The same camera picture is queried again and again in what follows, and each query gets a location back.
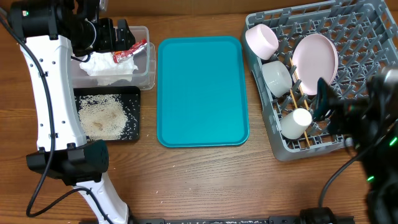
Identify grey dishwasher rack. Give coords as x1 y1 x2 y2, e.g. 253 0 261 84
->
241 1 397 161

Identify red snack wrapper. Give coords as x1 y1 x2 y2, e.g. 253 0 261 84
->
113 39 147 63

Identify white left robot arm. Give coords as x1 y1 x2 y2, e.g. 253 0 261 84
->
1 0 136 223

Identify grey small bowl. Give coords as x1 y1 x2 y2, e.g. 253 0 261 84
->
262 61 292 98

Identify pink round plate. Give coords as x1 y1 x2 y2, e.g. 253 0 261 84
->
292 34 338 96

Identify white napkin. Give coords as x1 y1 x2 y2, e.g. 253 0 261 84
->
80 52 138 76

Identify teal serving tray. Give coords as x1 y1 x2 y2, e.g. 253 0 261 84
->
157 36 250 148

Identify black plastic tray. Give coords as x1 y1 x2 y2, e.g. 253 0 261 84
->
73 85 142 143

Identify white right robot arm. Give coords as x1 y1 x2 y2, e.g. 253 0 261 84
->
300 67 397 223

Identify clear plastic bin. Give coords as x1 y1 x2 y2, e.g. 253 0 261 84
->
71 26 156 90

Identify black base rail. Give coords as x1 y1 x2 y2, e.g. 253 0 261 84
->
127 208 355 224

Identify white cup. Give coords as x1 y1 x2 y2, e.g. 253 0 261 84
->
280 108 313 139

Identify wooden chopstick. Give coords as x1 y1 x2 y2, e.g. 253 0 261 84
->
289 57 309 111
289 89 311 148

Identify pink bowl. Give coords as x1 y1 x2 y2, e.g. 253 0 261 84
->
245 24 279 60

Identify pile of rice grains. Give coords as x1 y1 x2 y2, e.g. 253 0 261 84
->
74 93 141 141

